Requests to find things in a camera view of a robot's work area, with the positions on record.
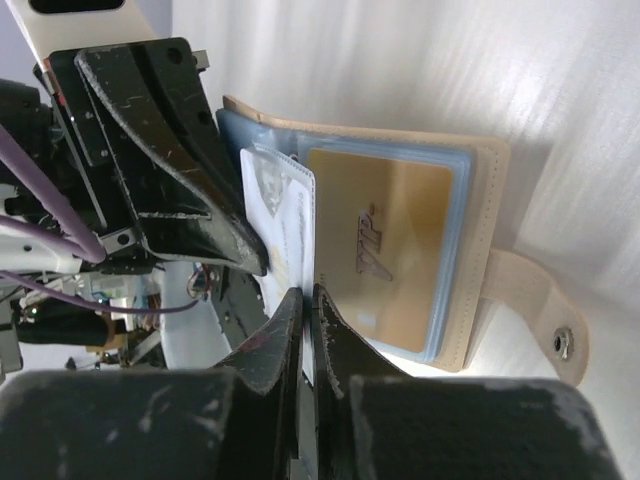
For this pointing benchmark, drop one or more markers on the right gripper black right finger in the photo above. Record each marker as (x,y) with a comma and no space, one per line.
(376,422)

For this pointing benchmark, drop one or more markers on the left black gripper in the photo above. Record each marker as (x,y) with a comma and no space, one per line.
(183,188)

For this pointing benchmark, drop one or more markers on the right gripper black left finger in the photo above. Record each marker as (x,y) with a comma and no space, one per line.
(235,420)

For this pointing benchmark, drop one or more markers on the beige card holder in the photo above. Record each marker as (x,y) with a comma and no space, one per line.
(486,272)

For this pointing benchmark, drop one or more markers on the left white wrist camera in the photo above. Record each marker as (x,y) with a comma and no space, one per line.
(51,26)

